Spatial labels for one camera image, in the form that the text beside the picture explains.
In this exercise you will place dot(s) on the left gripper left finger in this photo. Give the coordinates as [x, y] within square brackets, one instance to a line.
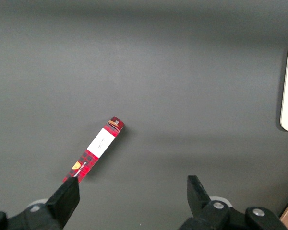
[64, 198]

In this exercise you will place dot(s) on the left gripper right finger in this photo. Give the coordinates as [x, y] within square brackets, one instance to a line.
[199, 201]

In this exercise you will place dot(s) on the red plaid carton box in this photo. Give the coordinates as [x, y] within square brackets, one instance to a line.
[100, 143]

